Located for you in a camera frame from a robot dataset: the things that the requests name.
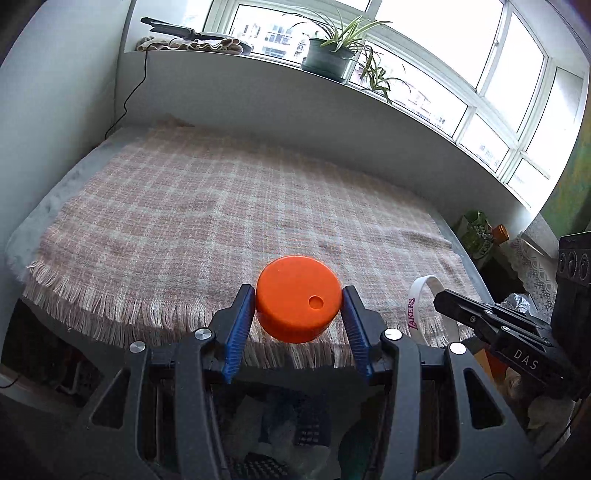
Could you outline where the orange plastic cap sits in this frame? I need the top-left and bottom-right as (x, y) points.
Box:
(255, 255), (345, 343)

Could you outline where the white wristband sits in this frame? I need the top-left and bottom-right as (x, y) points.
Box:
(407, 274), (462, 346)

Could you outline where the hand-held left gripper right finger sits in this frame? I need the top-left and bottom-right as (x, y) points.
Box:
(341, 285), (541, 480)

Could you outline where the beige cloth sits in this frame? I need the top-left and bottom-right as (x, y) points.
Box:
(135, 36), (245, 57)

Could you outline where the white lace cloth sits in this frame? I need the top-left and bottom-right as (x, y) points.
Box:
(508, 233), (561, 319)

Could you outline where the potted spider plant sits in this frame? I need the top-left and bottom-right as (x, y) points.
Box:
(281, 9), (411, 104)

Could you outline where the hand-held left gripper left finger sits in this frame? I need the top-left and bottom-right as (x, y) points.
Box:
(76, 284), (257, 480)

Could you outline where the green patterned container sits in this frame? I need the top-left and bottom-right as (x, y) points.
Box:
(455, 210), (492, 266)

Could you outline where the orange box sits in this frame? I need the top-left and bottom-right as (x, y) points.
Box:
(475, 347), (509, 377)

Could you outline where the black speaker box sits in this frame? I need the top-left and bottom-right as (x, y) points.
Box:
(551, 232), (591, 365)

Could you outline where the black hair straightener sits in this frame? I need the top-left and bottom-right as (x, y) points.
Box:
(140, 17), (222, 42)

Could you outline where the black cable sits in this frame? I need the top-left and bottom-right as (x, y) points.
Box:
(102, 46), (149, 140)

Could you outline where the green painted panel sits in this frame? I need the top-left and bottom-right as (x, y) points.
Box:
(540, 120), (591, 241)

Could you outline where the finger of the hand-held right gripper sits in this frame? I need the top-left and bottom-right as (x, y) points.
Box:
(433, 296), (509, 345)
(438, 288), (553, 336)

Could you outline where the white framed window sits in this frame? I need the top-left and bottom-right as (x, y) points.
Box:
(182, 0), (591, 208)

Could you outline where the person's right hand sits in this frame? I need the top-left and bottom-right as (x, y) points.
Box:
(504, 368), (575, 440)

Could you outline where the pink plaid blanket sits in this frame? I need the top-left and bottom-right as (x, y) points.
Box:
(21, 121), (481, 370)

